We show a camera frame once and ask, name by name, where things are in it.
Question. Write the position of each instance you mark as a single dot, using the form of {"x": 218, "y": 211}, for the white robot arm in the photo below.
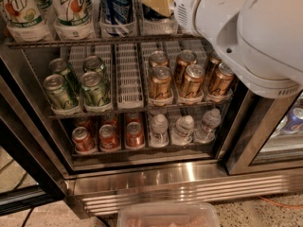
{"x": 260, "y": 40}

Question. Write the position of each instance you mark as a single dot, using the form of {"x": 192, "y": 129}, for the blue diet pepsi can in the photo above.
{"x": 117, "y": 16}

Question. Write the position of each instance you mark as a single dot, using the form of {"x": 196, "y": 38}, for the rear left gold can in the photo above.
{"x": 158, "y": 58}

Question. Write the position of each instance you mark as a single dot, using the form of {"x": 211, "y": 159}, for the gold can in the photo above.
{"x": 183, "y": 60}
{"x": 212, "y": 61}
{"x": 191, "y": 83}
{"x": 158, "y": 58}
{"x": 159, "y": 81}
{"x": 221, "y": 80}

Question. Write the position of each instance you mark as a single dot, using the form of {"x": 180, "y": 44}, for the rear middle gold can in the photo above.
{"x": 183, "y": 60}

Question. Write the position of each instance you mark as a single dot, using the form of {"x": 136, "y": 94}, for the front left gold can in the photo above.
{"x": 159, "y": 81}

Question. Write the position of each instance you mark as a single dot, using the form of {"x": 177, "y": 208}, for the rear right gold can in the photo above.
{"x": 212, "y": 61}

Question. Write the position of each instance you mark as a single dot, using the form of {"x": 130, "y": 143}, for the right 7up zero can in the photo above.
{"x": 73, "y": 19}

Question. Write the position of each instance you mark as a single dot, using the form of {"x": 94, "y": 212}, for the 7up zero can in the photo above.
{"x": 73, "y": 19}
{"x": 28, "y": 20}

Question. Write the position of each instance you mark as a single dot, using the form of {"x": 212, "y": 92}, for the front middle gold can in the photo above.
{"x": 191, "y": 83}

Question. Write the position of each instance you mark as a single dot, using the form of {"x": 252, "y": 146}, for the rear right green can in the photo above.
{"x": 96, "y": 64}

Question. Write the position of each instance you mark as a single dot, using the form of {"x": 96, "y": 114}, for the green can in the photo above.
{"x": 94, "y": 89}
{"x": 96, "y": 64}
{"x": 64, "y": 68}
{"x": 59, "y": 93}

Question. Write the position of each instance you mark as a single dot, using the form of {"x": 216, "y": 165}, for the empty white can tray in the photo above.
{"x": 129, "y": 92}

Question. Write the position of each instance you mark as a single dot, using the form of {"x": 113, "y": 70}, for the front right gold can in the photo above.
{"x": 221, "y": 80}

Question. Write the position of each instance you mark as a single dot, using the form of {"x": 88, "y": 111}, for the stainless steel fridge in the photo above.
{"x": 249, "y": 156}

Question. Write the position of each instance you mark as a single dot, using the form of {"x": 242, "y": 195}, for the front right green can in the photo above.
{"x": 94, "y": 89}

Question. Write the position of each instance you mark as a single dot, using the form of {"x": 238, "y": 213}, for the rear left green can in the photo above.
{"x": 64, "y": 68}

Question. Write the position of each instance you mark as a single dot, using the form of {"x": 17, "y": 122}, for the left 7up zero can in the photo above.
{"x": 28, "y": 20}

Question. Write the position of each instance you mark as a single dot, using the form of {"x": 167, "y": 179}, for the front left green can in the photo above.
{"x": 59, "y": 93}

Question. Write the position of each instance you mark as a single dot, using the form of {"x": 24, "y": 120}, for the right red can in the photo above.
{"x": 134, "y": 135}

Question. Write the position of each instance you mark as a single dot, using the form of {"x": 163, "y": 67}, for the red can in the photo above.
{"x": 108, "y": 140}
{"x": 82, "y": 139}
{"x": 134, "y": 135}

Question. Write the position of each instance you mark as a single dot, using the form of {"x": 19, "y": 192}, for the middle red can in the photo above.
{"x": 108, "y": 140}

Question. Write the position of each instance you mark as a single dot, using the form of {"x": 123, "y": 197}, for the left red can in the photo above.
{"x": 82, "y": 139}

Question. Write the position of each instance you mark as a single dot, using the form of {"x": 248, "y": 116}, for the blue can behind glass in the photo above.
{"x": 294, "y": 121}

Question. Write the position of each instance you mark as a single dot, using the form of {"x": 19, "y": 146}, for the left water bottle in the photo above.
{"x": 159, "y": 131}

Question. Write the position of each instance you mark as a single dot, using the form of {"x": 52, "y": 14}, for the clear plastic container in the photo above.
{"x": 168, "y": 214}

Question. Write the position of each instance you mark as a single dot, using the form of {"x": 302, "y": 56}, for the top wire shelf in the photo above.
{"x": 102, "y": 41}

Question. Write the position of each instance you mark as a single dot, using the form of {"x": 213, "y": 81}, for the wire shelf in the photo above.
{"x": 102, "y": 41}
{"x": 141, "y": 109}

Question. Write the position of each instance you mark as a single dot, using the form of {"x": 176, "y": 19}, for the middle wire shelf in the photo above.
{"x": 141, "y": 109}

